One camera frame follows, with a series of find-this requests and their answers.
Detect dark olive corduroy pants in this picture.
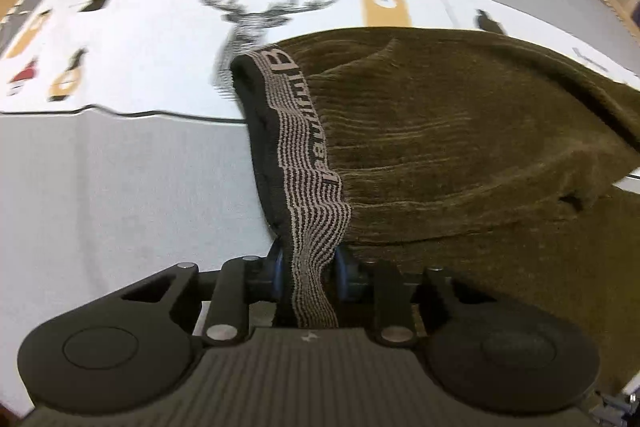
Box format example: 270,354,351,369
231,27,639,391

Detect grey mattress cover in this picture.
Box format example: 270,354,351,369
1,0,639,411

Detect white printed deer bedsheet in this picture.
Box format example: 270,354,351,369
1,0,639,124

